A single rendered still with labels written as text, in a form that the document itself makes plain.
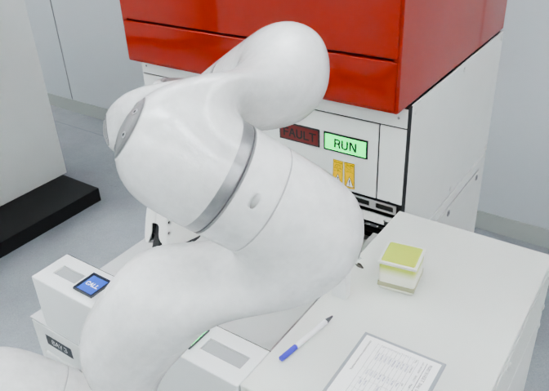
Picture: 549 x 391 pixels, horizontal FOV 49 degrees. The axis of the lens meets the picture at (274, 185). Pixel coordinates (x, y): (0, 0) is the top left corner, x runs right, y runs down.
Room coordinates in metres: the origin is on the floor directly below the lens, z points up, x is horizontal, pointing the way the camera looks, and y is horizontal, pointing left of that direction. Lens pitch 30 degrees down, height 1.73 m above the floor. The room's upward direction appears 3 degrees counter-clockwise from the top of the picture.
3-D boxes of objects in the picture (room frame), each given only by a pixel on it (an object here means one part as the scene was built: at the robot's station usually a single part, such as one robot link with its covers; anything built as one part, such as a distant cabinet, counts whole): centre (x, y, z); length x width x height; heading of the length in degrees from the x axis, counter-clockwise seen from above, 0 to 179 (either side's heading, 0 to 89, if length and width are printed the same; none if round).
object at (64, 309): (0.89, 0.27, 0.89); 0.55 x 0.09 x 0.14; 54
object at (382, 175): (1.44, 0.03, 1.02); 0.82 x 0.03 x 0.40; 54
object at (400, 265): (0.93, -0.24, 1.00); 0.07 x 0.07 x 0.07; 62
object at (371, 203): (1.32, -0.11, 0.96); 0.44 x 0.01 x 0.02; 54
